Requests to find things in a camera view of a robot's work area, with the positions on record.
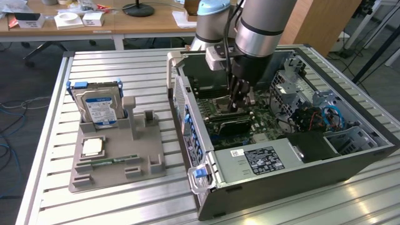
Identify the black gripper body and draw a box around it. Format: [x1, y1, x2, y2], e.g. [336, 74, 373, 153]
[230, 54, 273, 85]

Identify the graphics card with black fan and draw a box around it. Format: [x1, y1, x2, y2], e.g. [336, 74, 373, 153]
[216, 119, 252, 137]

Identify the metal socket cover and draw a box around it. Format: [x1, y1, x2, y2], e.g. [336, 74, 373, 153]
[246, 90, 258, 106]

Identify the CPU socket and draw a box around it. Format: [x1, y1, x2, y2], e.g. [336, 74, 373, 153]
[210, 96, 232, 113]

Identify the perforated metal disk bay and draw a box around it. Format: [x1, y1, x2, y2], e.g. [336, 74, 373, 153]
[269, 69, 314, 115]

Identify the green motherboard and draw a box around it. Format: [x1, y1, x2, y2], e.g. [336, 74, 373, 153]
[192, 83, 284, 150]

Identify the grey power supply unit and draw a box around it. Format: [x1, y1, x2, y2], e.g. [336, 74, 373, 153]
[213, 137, 304, 184]

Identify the white paper stack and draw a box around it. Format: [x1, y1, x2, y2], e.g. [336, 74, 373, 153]
[170, 10, 198, 29]

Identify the black plastic air shroud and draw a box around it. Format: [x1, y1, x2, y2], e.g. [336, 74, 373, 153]
[277, 130, 341, 164]

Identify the brown cardboard box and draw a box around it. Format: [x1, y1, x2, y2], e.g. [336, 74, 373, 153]
[182, 0, 200, 17]

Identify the blue case latch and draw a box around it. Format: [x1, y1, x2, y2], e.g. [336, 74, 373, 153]
[193, 167, 208, 180]

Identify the plain grey disk bay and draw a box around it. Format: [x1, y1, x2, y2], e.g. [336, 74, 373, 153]
[322, 125, 381, 157]

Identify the wooden desk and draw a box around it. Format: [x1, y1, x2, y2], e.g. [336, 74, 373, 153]
[0, 0, 285, 43]

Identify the black stand pole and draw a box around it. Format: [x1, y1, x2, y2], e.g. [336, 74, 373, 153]
[350, 0, 400, 84]

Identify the hard disk with blue label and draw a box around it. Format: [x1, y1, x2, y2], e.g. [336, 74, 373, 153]
[65, 81, 129, 129]

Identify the open black PC case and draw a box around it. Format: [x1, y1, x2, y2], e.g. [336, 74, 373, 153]
[166, 44, 400, 222]

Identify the black lamp base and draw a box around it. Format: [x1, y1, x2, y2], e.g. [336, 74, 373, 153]
[121, 0, 156, 18]

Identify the grey parts rack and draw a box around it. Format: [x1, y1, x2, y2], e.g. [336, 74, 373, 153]
[68, 95, 168, 194]

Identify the bare green RAM stick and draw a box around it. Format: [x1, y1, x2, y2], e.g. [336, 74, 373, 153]
[89, 154, 138, 166]

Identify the silver CPU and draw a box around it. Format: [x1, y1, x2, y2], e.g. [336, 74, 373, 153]
[80, 138, 106, 158]

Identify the white box with barcode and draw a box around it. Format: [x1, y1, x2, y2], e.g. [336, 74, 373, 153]
[81, 12, 105, 27]

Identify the white box with round hole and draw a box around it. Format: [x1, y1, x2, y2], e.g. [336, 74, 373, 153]
[53, 13, 85, 30]

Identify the white labelled box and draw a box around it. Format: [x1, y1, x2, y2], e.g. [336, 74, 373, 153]
[17, 16, 46, 29]

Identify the small black box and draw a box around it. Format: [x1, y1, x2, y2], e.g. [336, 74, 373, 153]
[14, 13, 41, 22]

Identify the clear plastic bag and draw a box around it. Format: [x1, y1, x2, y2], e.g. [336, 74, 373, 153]
[0, 0, 30, 14]

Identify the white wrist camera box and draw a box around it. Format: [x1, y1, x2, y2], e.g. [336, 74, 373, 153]
[205, 45, 234, 71]

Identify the black cable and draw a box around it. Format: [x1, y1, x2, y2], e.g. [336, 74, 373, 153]
[222, 0, 245, 76]

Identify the blue wire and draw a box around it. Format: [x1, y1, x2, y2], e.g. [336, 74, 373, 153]
[321, 105, 346, 132]

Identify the grey floor cable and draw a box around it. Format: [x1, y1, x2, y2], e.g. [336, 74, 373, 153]
[0, 95, 50, 111]

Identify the blue floor cable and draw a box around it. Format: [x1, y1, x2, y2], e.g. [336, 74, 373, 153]
[0, 133, 22, 200]

